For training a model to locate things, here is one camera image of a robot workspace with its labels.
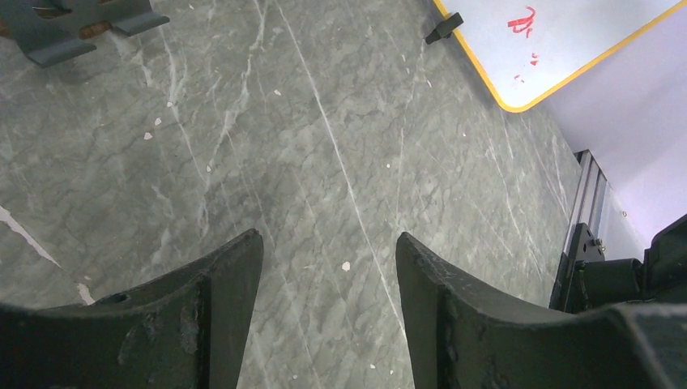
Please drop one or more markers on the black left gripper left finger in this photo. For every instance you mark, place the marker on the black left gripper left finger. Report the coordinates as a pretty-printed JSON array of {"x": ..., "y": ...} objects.
[{"x": 185, "y": 329}]

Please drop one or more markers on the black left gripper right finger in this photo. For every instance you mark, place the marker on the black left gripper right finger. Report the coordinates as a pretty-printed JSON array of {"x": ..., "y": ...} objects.
[{"x": 464, "y": 333}]

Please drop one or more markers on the round wooden black phone stand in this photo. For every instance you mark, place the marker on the round wooden black phone stand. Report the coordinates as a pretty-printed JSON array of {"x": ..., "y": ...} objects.
[{"x": 50, "y": 32}]

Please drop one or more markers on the yellow framed whiteboard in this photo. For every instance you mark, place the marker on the yellow framed whiteboard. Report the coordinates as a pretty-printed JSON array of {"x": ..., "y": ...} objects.
[{"x": 525, "y": 50}]

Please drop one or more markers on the black whiteboard foot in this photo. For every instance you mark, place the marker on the black whiteboard foot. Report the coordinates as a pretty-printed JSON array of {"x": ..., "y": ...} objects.
[{"x": 444, "y": 29}]

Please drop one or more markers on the aluminium frame rail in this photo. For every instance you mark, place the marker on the aluminium frame rail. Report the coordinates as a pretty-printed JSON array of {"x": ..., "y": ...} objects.
[{"x": 596, "y": 205}]

